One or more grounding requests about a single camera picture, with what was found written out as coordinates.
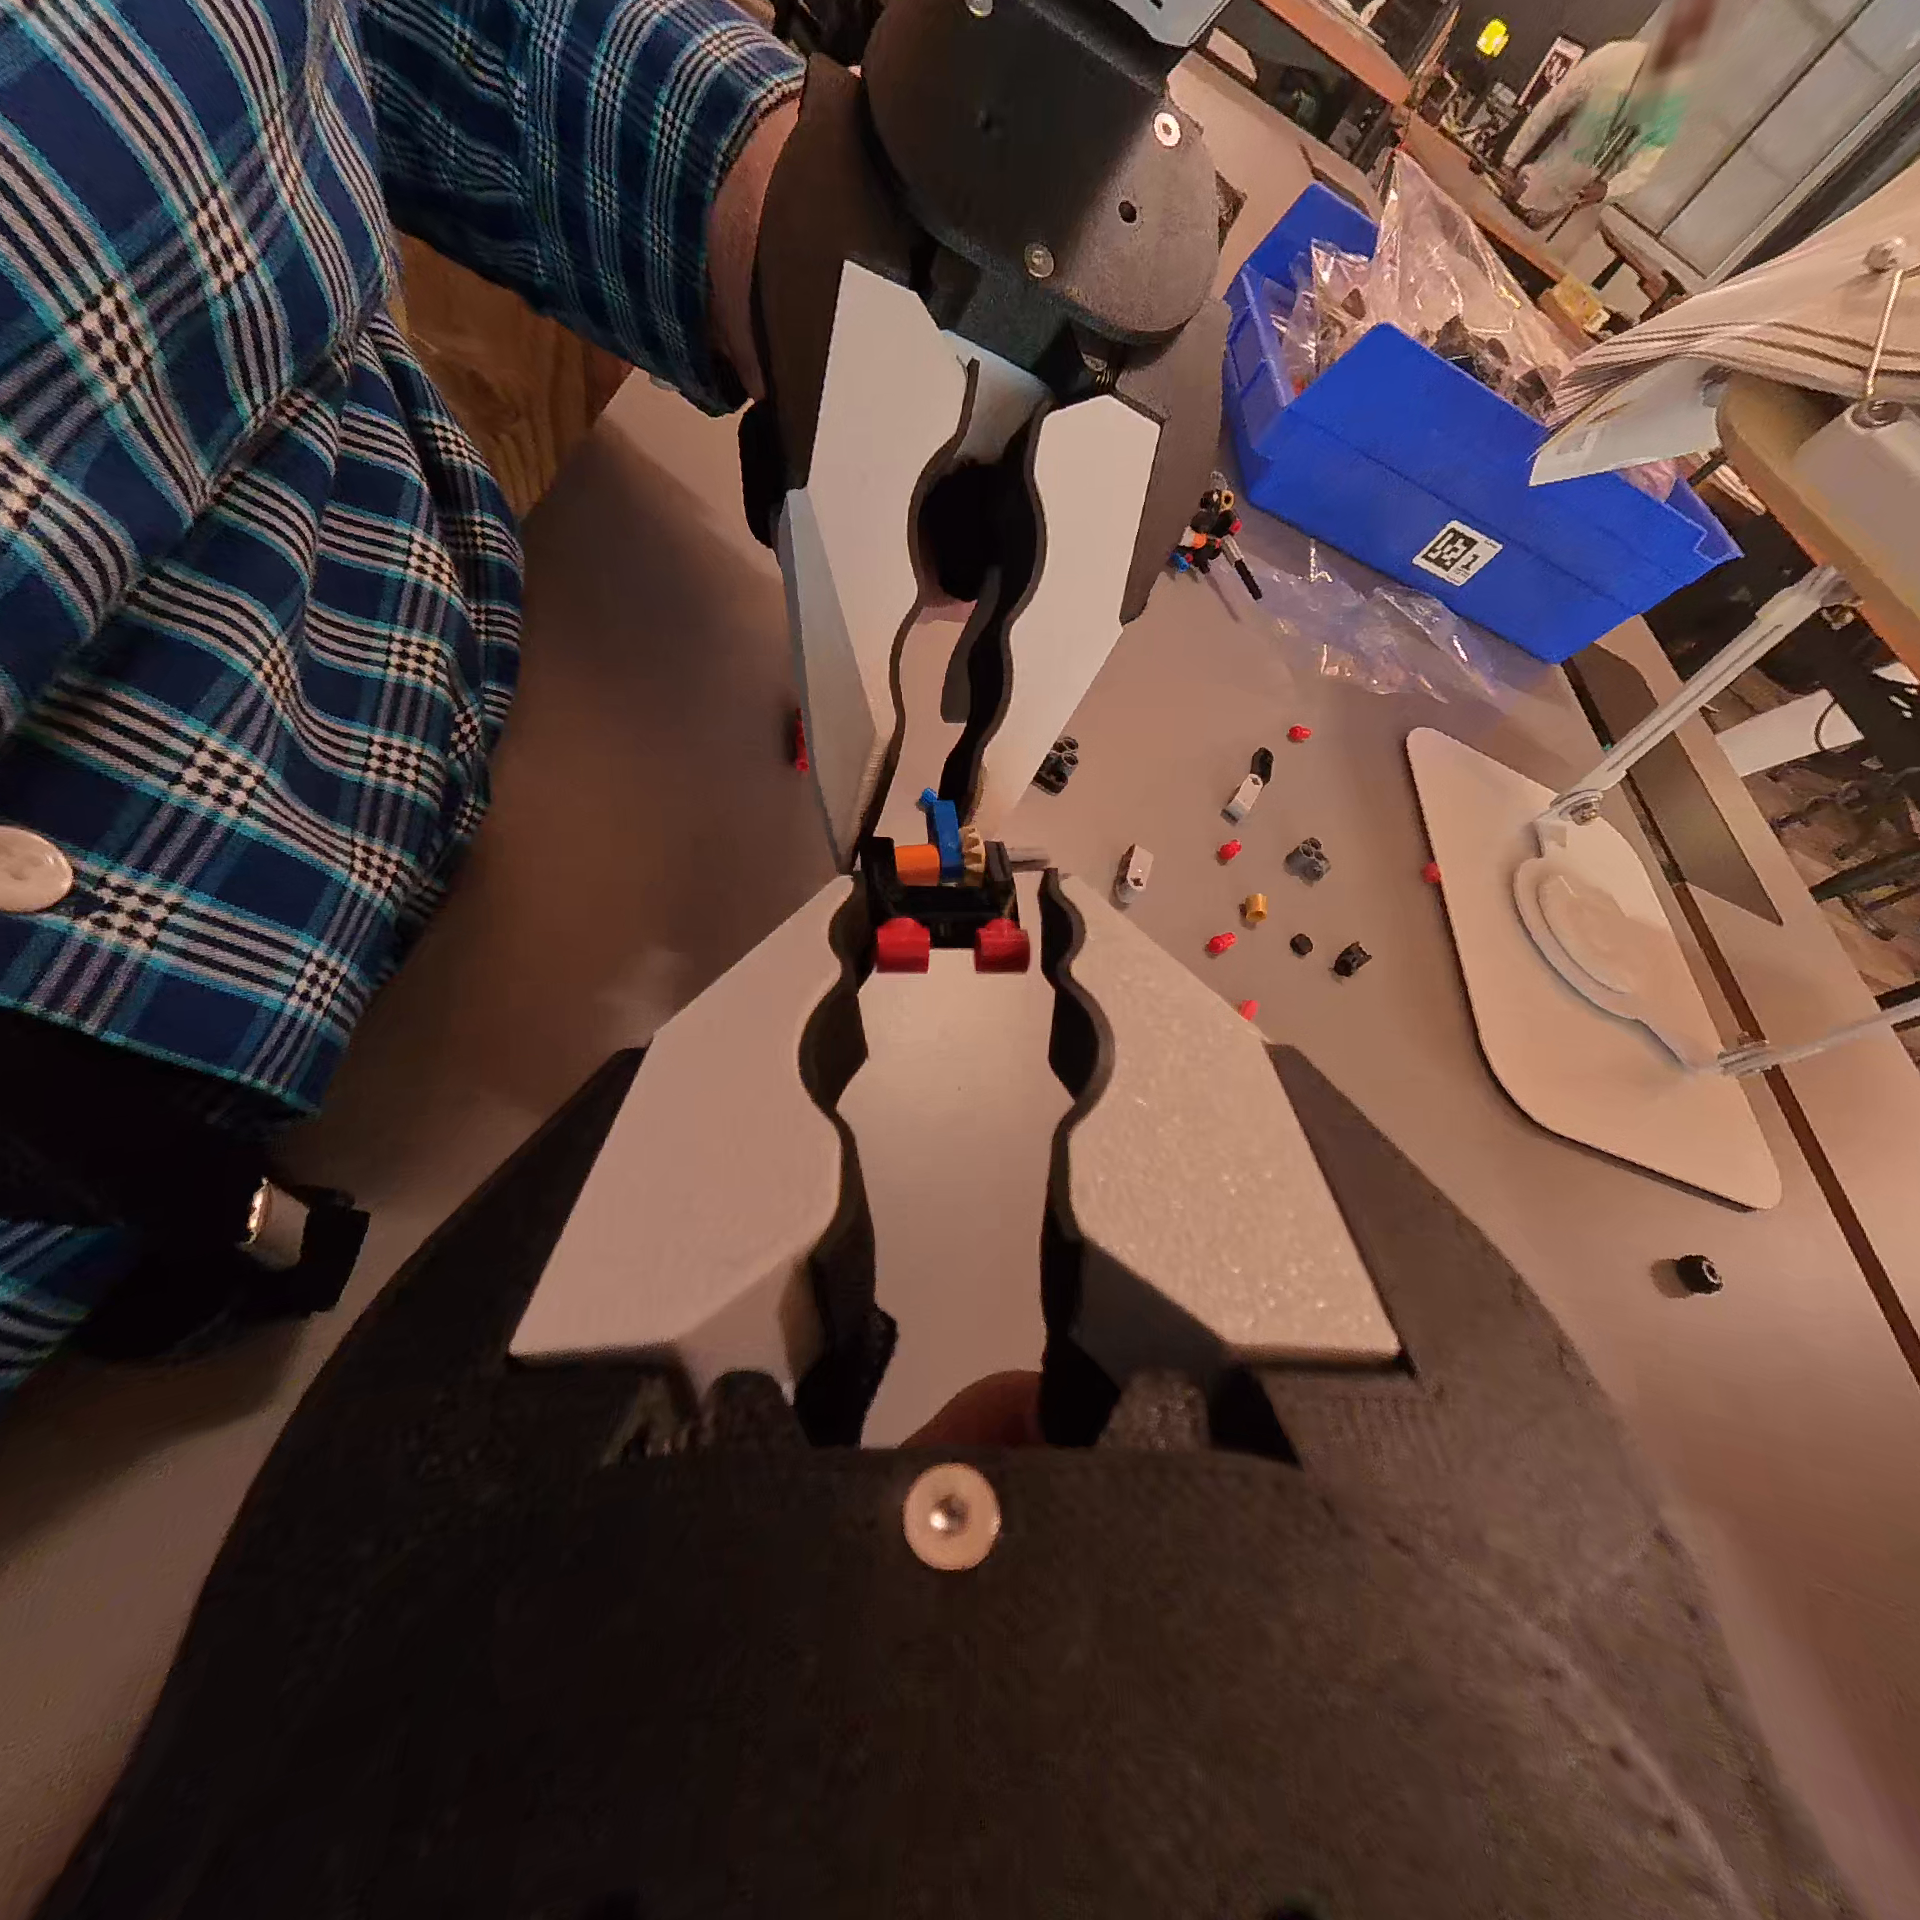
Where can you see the person in plaid shirt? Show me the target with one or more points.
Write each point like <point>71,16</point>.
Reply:
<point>189,530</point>

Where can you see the small black round lego piece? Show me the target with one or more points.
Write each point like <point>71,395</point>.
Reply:
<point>1687,1270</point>

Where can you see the black grey lego connector block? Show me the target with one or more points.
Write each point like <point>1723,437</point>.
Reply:
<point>1055,761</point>

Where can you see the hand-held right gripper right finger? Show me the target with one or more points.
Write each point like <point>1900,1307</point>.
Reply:
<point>1229,1199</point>

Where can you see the blue plastic bin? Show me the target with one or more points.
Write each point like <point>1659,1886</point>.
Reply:
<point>1396,451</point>

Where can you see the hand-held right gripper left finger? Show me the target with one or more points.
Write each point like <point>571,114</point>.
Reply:
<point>687,1199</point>

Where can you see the small black lego assembly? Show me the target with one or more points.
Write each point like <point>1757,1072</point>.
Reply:
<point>948,915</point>

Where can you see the orange lego piece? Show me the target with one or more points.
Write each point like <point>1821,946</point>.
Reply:
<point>916,862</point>

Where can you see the large black lego chassis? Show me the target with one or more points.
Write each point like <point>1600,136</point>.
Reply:
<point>1213,533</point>

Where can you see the dark grey lego connector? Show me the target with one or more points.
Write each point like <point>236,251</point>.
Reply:
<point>1311,861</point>

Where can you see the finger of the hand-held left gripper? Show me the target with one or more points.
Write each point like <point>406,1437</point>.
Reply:
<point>1100,574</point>
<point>860,451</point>

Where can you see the short blue lego pin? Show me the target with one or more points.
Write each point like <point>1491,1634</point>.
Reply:
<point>948,824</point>

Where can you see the lego instruction booklet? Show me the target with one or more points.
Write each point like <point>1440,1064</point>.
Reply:
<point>1767,330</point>

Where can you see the light grey lego beam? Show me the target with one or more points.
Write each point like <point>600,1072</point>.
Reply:
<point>1246,800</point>
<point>1134,869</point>

